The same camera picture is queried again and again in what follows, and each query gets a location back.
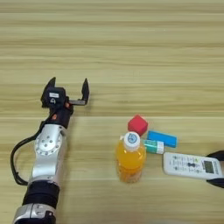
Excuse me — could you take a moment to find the red cube block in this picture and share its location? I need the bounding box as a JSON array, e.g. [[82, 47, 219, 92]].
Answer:
[[127, 114, 149, 137]]

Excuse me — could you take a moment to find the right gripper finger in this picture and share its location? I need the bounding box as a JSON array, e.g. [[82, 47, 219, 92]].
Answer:
[[206, 178, 224, 189], [206, 150, 224, 162]]

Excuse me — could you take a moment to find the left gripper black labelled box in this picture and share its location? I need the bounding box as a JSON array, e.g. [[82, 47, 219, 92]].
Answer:
[[40, 87, 67, 109]]

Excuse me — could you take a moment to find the blue rectangular block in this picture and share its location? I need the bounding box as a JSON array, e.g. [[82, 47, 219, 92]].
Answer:
[[146, 129, 179, 149]]

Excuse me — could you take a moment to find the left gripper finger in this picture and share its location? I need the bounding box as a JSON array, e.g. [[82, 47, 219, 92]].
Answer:
[[68, 77, 90, 107], [45, 76, 57, 90]]

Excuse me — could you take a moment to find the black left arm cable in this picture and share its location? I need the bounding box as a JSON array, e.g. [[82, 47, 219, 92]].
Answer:
[[10, 121, 47, 186]]

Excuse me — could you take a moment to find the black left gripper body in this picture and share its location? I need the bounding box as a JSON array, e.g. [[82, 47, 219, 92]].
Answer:
[[47, 101, 74, 130]]

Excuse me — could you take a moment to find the white remote control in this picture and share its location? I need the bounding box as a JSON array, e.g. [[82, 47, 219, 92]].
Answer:
[[162, 151, 224, 180]]

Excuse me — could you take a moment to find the orange juice bottle white cap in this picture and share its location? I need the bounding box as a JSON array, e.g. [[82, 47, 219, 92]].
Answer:
[[115, 130, 147, 184]]

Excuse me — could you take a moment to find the green white glue stick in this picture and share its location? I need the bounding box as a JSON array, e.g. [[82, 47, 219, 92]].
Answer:
[[143, 139, 165, 155]]

